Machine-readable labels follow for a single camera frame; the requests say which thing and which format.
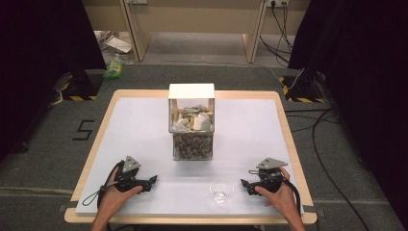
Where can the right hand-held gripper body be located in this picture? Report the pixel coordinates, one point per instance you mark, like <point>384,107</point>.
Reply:
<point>271,176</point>

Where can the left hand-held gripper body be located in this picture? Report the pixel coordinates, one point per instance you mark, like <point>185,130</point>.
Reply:
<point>128,174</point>

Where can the person's right hand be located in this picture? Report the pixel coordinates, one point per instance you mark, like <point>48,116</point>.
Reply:
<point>282,199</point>

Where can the person's left hand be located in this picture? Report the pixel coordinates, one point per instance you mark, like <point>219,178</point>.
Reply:
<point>115,199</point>

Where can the clear plastic cup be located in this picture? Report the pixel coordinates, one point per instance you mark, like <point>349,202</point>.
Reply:
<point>221,191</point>

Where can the wooden table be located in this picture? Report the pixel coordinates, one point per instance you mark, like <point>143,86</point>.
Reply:
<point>96,138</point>

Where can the white table mat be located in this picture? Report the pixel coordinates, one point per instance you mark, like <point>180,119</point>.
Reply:
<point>144,128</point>

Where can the pile of dark tea bags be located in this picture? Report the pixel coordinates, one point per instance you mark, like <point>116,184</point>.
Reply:
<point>192,146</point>

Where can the clear storage box white lid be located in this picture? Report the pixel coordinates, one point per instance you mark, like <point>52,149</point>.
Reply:
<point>191,125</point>

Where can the pile of white tea bags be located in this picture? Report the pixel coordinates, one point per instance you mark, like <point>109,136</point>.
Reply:
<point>194,120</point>

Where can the black stand base striped tape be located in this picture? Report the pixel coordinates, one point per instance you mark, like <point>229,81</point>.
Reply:
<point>81,85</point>
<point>303,86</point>

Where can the green wet wipes packet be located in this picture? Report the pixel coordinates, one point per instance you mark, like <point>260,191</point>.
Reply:
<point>114,70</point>

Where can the crumpled white papers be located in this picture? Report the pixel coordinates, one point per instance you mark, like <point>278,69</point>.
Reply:
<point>117,43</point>

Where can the black curtain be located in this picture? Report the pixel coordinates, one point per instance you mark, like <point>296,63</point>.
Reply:
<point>365,80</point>
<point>38,64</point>

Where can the light wooden desk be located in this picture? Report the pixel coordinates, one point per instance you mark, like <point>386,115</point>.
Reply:
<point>198,12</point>

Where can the white power strip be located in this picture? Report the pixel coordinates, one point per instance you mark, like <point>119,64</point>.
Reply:
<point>277,2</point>

